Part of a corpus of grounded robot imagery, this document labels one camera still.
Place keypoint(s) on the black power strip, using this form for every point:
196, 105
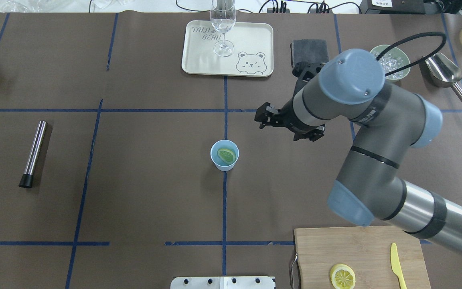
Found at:
295, 6

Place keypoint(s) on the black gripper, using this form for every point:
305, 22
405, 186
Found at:
288, 120

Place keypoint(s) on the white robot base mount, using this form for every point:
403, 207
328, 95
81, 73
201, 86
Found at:
224, 282

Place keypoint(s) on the steel ice scoop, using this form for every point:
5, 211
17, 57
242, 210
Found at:
445, 73

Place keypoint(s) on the cream bear tray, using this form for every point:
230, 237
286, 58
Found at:
248, 51

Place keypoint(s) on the light blue cup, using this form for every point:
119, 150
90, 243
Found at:
214, 157

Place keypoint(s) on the clear wine glass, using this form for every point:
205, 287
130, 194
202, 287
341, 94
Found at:
223, 17

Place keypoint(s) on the lemon slice on board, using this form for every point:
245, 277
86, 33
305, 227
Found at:
342, 277

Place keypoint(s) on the green bowl of ice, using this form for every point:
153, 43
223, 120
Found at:
393, 60

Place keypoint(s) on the yellow plastic knife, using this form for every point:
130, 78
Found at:
396, 266

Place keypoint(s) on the bamboo cutting board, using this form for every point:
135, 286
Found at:
366, 250

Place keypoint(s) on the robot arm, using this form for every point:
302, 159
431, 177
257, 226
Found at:
392, 120

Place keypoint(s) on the grey folded cloth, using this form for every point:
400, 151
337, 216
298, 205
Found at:
309, 50

